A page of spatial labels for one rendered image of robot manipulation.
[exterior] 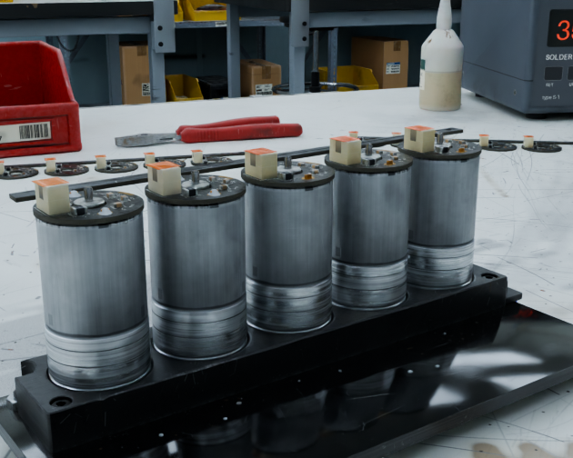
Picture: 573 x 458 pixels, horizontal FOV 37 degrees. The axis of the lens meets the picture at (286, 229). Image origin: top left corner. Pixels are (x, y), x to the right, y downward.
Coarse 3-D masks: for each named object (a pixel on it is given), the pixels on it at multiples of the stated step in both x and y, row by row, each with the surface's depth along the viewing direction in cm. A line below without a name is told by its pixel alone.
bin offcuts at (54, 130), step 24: (0, 48) 62; (24, 48) 62; (48, 48) 59; (0, 72) 62; (24, 72) 63; (48, 72) 61; (0, 96) 63; (24, 96) 63; (48, 96) 62; (72, 96) 55; (0, 120) 52; (24, 120) 52; (48, 120) 53; (72, 120) 54; (0, 144) 52; (24, 144) 53; (48, 144) 54; (72, 144) 54
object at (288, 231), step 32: (256, 192) 22; (288, 192) 22; (320, 192) 22; (256, 224) 22; (288, 224) 22; (320, 224) 22; (256, 256) 23; (288, 256) 22; (320, 256) 23; (256, 288) 23; (288, 288) 23; (320, 288) 23; (256, 320) 23; (288, 320) 23; (320, 320) 23
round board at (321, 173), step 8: (304, 168) 23; (312, 168) 23; (320, 168) 23; (328, 168) 23; (248, 176) 22; (280, 176) 22; (288, 176) 22; (296, 176) 22; (304, 176) 22; (320, 176) 22; (328, 176) 22; (264, 184) 22; (272, 184) 22; (280, 184) 22; (288, 184) 22; (296, 184) 22; (304, 184) 22; (312, 184) 22
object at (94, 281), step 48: (48, 240) 19; (96, 240) 19; (144, 240) 20; (48, 288) 20; (96, 288) 19; (144, 288) 20; (48, 336) 20; (96, 336) 20; (144, 336) 20; (96, 384) 20
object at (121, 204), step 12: (96, 192) 21; (108, 192) 21; (120, 192) 21; (108, 204) 20; (120, 204) 20; (132, 204) 20; (144, 204) 20; (36, 216) 19; (48, 216) 19; (60, 216) 19; (72, 216) 19; (84, 216) 19; (96, 216) 19; (108, 216) 19; (120, 216) 19
